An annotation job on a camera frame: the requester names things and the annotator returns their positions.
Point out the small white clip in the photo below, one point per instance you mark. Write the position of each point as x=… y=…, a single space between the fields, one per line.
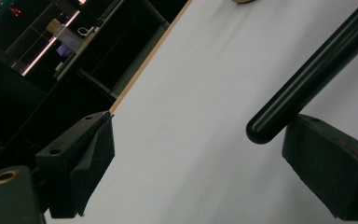
x=85 y=30

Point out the yellow pen holder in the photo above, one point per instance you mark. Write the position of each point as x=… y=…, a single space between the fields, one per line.
x=244 y=1

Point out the white metal table frame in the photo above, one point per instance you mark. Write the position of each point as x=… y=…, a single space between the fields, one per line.
x=140 y=56

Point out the wooden table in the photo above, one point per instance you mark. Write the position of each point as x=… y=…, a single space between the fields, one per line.
x=124 y=93

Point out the white table board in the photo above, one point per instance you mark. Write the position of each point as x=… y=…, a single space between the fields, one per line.
x=199 y=124

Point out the clear bottle with tan cap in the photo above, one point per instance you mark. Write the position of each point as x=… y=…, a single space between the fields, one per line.
x=66 y=35

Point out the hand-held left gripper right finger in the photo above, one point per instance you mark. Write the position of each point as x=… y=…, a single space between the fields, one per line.
x=329 y=168

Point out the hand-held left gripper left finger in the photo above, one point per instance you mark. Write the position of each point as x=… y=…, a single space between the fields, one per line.
x=74 y=168

